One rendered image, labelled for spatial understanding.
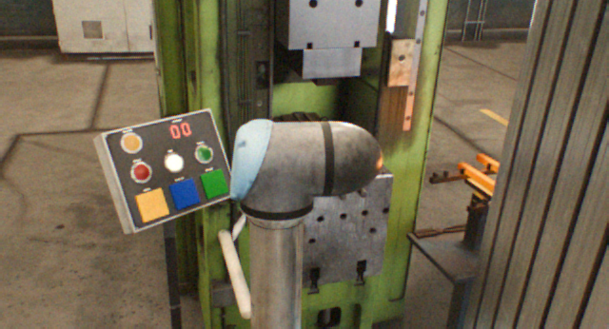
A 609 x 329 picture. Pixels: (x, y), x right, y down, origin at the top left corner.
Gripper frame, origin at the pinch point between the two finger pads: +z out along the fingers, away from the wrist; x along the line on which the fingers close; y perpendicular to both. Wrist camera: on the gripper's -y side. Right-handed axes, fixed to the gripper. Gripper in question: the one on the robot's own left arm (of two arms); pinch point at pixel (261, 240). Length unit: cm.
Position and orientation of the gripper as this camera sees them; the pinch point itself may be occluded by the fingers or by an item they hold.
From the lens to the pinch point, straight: 142.5
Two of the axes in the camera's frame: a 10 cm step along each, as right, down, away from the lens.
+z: -0.4, 9.1, 4.2
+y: 0.0, 4.2, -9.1
